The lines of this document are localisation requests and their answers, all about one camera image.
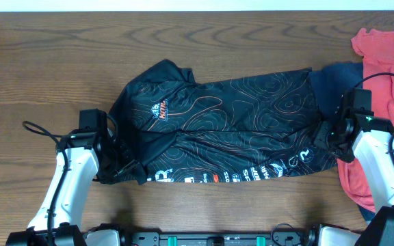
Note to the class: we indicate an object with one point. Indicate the navy blue garment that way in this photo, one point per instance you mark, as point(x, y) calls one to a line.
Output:
point(331, 82)

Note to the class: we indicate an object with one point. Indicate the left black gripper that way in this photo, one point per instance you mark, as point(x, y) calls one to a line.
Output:
point(129, 162)

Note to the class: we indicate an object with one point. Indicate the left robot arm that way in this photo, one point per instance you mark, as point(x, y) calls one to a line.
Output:
point(82, 157)

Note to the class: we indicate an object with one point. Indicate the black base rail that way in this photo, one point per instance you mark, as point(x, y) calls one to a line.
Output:
point(282, 234)

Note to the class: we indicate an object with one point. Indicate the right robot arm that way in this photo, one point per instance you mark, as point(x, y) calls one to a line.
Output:
point(370, 140)

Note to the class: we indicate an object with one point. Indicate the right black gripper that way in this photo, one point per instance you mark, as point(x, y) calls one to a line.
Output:
point(323, 129)

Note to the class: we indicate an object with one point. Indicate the black orange-patterned jersey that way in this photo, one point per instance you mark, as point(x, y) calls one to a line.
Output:
point(174, 129)

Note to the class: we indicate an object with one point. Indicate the red printed t-shirt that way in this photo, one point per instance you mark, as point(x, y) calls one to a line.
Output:
point(377, 49)

